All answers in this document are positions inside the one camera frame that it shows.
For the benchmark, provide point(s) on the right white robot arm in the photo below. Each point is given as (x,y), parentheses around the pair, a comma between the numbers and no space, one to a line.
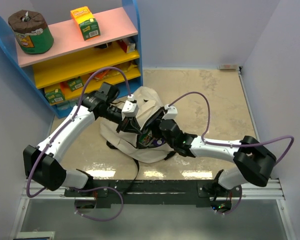
(253,162)

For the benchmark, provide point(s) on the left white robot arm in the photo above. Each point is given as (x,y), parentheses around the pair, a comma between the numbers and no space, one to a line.
(42,163)

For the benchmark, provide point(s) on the small white orange label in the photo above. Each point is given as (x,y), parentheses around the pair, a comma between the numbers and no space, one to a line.
(228,67)

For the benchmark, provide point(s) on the green sponge box left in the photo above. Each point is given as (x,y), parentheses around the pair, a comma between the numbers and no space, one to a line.
(54,95)

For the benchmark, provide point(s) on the orange snack packet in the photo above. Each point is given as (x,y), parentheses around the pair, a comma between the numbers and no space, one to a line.
(102,75)

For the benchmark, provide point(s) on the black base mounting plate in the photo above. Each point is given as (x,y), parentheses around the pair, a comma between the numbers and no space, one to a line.
(199,193)

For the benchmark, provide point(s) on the blue wooden shelf unit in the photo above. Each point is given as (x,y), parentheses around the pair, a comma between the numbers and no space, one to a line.
(70,56)

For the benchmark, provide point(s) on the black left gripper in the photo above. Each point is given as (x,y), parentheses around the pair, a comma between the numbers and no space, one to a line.
(130,124)

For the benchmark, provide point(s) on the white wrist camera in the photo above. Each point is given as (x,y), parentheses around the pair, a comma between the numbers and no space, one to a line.
(170,112)
(130,109)

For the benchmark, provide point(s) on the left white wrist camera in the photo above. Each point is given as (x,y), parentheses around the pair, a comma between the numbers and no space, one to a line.
(130,109)

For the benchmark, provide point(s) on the black object on shelf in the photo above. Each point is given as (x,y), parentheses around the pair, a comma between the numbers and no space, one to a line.
(103,46)

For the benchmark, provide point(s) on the purple treehouse paperback book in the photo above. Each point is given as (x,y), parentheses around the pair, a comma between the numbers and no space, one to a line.
(157,142)

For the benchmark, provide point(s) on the green sponge box middle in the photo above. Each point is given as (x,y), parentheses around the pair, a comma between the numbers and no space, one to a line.
(74,83)

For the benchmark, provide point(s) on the orange green sponge box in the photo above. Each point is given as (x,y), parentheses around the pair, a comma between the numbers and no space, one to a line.
(86,23)

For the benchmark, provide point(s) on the brown green toilet roll pack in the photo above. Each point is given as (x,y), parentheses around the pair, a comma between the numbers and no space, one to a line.
(31,31)

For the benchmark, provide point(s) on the yellow snack bag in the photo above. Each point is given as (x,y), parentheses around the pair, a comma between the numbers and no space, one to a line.
(124,67)

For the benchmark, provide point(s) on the beige canvas backpack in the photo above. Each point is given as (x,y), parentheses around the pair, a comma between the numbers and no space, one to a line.
(149,116)

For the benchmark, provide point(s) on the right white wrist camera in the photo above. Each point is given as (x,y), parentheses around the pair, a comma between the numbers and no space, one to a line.
(170,112)

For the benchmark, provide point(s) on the red white small box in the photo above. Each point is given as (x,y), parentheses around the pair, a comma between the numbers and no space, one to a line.
(127,45)

